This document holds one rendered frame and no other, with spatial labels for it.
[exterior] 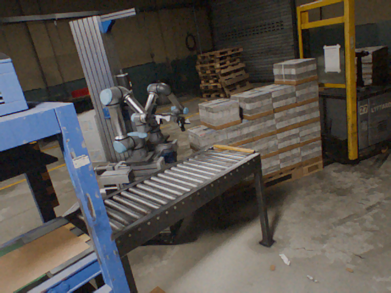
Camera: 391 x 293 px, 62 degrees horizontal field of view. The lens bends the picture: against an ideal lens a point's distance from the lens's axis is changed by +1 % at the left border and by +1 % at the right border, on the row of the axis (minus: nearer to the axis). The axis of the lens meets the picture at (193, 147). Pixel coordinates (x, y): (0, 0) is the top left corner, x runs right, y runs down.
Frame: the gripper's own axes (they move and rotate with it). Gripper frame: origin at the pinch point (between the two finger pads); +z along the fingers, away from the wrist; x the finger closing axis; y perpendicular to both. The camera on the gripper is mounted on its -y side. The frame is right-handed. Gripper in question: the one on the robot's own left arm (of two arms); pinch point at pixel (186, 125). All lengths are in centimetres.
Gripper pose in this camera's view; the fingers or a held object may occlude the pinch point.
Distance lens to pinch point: 350.0
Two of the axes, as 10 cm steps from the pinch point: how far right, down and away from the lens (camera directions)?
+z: 3.8, 2.2, -9.0
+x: 9.1, -2.8, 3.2
